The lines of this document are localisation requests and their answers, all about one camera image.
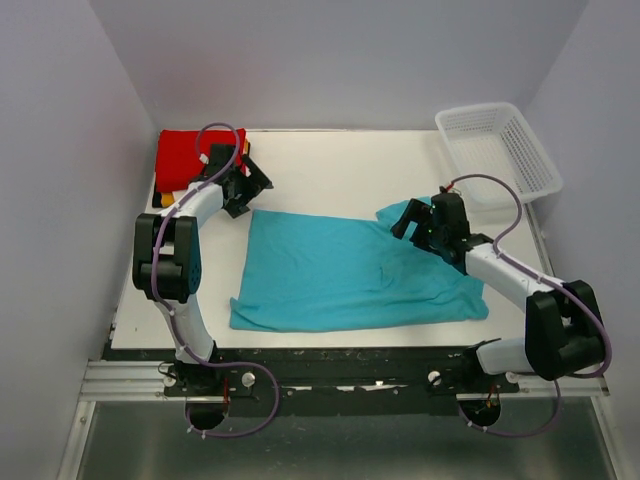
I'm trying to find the teal t shirt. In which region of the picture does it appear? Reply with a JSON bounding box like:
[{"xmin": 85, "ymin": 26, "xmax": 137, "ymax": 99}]
[{"xmin": 230, "ymin": 201, "xmax": 489, "ymax": 333}]

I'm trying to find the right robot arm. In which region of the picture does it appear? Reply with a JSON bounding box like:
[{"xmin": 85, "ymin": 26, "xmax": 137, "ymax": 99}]
[{"xmin": 391, "ymin": 192, "xmax": 608, "ymax": 392}]

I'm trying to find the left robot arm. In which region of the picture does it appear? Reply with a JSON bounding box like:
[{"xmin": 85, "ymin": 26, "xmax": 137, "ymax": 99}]
[{"xmin": 132, "ymin": 144, "xmax": 273, "ymax": 395}]

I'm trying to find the white folded t shirt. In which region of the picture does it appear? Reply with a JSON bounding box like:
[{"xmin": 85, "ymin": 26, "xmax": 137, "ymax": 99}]
[{"xmin": 162, "ymin": 145, "xmax": 258, "ymax": 207}]

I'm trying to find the red folded t shirt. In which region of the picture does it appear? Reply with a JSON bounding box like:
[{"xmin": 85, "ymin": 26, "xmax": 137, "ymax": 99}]
[{"xmin": 155, "ymin": 128, "xmax": 250, "ymax": 193}]

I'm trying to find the yellow folded t shirt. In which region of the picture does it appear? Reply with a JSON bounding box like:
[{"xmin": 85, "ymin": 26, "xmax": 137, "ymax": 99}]
[{"xmin": 151, "ymin": 132, "xmax": 234, "ymax": 208}]

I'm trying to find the black folded t shirt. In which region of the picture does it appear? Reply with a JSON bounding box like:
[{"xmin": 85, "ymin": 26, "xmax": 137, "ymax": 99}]
[{"xmin": 151, "ymin": 191, "xmax": 163, "ymax": 209}]

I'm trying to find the white plastic mesh basket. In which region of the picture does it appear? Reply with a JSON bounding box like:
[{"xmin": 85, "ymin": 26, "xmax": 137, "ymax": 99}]
[{"xmin": 435, "ymin": 102, "xmax": 563, "ymax": 204}]

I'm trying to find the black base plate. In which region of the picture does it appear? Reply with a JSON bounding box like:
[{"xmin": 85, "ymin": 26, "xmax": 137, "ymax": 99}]
[{"xmin": 164, "ymin": 347, "xmax": 519, "ymax": 418}]

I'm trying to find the aluminium mounting rail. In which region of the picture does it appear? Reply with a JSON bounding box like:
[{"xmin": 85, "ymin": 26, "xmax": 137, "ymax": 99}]
[{"xmin": 79, "ymin": 355, "xmax": 612, "ymax": 404}]

